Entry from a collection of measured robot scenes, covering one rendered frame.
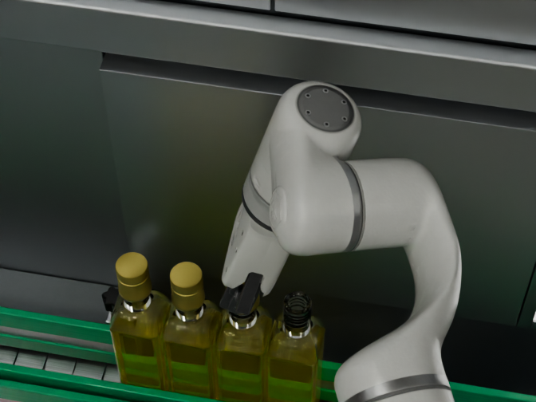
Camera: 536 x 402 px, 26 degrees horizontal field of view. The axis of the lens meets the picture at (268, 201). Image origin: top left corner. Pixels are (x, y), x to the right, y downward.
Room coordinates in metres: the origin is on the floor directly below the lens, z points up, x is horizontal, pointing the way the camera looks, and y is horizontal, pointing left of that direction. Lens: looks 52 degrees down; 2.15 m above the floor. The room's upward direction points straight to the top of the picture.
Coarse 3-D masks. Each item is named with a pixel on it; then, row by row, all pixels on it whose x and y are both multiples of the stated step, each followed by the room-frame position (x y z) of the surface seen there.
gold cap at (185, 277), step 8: (184, 264) 0.69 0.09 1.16; (192, 264) 0.69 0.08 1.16; (176, 272) 0.68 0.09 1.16; (184, 272) 0.68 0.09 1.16; (192, 272) 0.68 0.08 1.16; (200, 272) 0.68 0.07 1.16; (176, 280) 0.67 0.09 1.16; (184, 280) 0.67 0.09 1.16; (192, 280) 0.67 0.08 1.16; (200, 280) 0.67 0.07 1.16; (176, 288) 0.66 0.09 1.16; (184, 288) 0.66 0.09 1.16; (192, 288) 0.66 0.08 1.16; (200, 288) 0.67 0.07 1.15; (176, 296) 0.66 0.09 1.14; (184, 296) 0.66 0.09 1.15; (192, 296) 0.66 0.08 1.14; (200, 296) 0.67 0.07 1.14; (176, 304) 0.66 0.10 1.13; (184, 304) 0.66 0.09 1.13; (192, 304) 0.66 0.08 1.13; (200, 304) 0.66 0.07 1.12
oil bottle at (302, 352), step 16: (320, 320) 0.67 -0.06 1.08; (272, 336) 0.65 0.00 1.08; (288, 336) 0.64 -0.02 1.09; (320, 336) 0.65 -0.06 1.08; (272, 352) 0.63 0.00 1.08; (288, 352) 0.63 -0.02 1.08; (304, 352) 0.63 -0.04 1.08; (320, 352) 0.64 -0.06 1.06; (272, 368) 0.63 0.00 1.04; (288, 368) 0.63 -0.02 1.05; (304, 368) 0.62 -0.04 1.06; (320, 368) 0.65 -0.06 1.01; (272, 384) 0.63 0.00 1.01; (288, 384) 0.63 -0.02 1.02; (304, 384) 0.62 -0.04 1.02; (320, 384) 0.66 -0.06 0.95; (272, 400) 0.63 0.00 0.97; (288, 400) 0.63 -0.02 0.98; (304, 400) 0.62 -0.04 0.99
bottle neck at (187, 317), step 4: (176, 308) 0.67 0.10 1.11; (200, 308) 0.67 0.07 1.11; (176, 312) 0.67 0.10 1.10; (180, 312) 0.66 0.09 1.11; (184, 312) 0.66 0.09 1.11; (188, 312) 0.66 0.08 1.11; (192, 312) 0.66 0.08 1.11; (196, 312) 0.66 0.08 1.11; (200, 312) 0.67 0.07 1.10; (180, 316) 0.66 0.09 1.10; (184, 316) 0.66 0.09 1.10; (188, 316) 0.66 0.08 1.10; (192, 316) 0.66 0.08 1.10; (196, 316) 0.66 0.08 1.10; (200, 316) 0.67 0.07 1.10; (184, 320) 0.66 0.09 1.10; (188, 320) 0.66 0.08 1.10; (192, 320) 0.66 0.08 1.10
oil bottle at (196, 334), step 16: (208, 304) 0.69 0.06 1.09; (176, 320) 0.66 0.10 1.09; (208, 320) 0.67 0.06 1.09; (176, 336) 0.65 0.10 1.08; (192, 336) 0.65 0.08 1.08; (208, 336) 0.65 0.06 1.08; (176, 352) 0.65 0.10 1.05; (192, 352) 0.65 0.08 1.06; (208, 352) 0.64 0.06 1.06; (176, 368) 0.65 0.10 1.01; (192, 368) 0.65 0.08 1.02; (208, 368) 0.64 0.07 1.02; (176, 384) 0.65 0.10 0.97; (192, 384) 0.65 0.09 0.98; (208, 384) 0.64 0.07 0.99
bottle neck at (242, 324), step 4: (252, 312) 0.66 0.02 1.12; (232, 316) 0.66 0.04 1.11; (236, 316) 0.65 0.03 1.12; (240, 316) 0.65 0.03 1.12; (244, 316) 0.65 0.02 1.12; (248, 316) 0.65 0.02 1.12; (252, 316) 0.66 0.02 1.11; (256, 316) 0.67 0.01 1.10; (232, 320) 0.66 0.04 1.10; (236, 320) 0.65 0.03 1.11; (240, 320) 0.65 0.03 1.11; (244, 320) 0.65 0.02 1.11; (248, 320) 0.65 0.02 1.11; (252, 320) 0.66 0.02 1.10; (256, 320) 0.66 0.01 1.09; (232, 324) 0.66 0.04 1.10; (236, 324) 0.65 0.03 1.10; (240, 324) 0.65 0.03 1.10; (244, 324) 0.65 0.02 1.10; (248, 324) 0.65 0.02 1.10; (252, 324) 0.66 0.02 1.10; (240, 328) 0.65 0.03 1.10; (244, 328) 0.65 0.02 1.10; (248, 328) 0.65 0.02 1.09
